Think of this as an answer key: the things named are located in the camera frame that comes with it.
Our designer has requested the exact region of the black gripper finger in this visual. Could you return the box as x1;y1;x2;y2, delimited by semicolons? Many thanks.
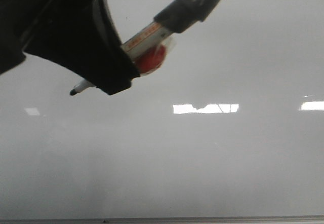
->
1;0;140;95

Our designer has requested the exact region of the white whiteboard marker black-taped end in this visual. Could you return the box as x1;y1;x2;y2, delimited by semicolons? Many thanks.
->
69;0;223;97

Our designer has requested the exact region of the white whiteboard with aluminium frame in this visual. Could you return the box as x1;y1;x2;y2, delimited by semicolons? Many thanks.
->
1;0;323;219

